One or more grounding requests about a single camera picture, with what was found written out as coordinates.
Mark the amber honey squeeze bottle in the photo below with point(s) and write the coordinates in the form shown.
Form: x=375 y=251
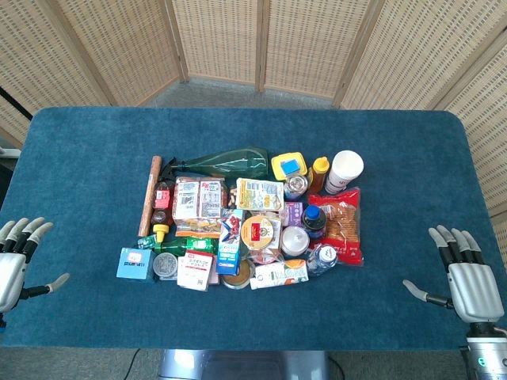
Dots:
x=318 y=173

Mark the yellow white printed pouch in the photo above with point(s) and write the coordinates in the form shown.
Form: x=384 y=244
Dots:
x=259 y=194

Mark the light blue small box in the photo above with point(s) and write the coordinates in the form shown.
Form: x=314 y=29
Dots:
x=134 y=264

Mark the round grey metal tin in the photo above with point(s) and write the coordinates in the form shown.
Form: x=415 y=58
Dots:
x=165 y=264

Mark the dark bottle yellow cap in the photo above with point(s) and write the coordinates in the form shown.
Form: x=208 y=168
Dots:
x=159 y=221

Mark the brown wooden rolling stick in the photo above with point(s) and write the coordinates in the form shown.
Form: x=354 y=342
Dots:
x=150 y=195

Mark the green glass bottle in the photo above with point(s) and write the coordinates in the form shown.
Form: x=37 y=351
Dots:
x=231 y=162

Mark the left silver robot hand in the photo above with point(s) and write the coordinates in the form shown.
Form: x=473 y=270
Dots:
x=10 y=273

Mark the clear round plastic container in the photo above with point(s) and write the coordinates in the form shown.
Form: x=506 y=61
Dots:
x=295 y=240

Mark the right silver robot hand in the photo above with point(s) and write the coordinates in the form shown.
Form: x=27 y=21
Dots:
x=469 y=279

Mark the red labelled sauce bottle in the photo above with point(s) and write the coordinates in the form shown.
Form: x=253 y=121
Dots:
x=162 y=195

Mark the clear water bottle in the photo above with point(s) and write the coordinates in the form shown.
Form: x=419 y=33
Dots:
x=321 y=258

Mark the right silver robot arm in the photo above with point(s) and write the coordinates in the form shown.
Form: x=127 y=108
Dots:
x=486 y=354

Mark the clear packaged snack pack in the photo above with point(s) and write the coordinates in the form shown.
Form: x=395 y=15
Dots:
x=198 y=200

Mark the round brown lidded jar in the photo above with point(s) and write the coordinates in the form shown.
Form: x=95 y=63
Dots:
x=236 y=275

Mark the white red printed box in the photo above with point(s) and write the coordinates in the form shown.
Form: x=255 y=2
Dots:
x=196 y=270

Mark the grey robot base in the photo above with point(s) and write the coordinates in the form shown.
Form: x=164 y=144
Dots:
x=243 y=365

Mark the dark bottle blue cap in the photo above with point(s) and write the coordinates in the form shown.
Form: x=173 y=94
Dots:
x=313 y=221

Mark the round yellow lidded container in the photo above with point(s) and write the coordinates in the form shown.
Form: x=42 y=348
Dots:
x=260 y=231

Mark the yellow blue container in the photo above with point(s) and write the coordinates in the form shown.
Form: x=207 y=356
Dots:
x=289 y=166

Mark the blue carpet table cover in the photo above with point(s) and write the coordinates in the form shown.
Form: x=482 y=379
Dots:
x=119 y=166

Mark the green drink bottle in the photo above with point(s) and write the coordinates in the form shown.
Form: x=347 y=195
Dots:
x=178 y=244

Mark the white paper cup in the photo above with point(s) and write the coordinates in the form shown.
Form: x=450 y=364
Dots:
x=343 y=171

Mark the woven bamboo folding screen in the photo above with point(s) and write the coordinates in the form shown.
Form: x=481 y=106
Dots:
x=253 y=47

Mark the blue white carton box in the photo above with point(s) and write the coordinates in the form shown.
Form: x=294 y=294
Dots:
x=229 y=249

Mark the red snack bag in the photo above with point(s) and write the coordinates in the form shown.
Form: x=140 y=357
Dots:
x=341 y=225

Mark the white orange juice carton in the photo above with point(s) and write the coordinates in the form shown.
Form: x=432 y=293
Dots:
x=279 y=274

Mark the silver metal can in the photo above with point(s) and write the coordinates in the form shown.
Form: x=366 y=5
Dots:
x=296 y=186

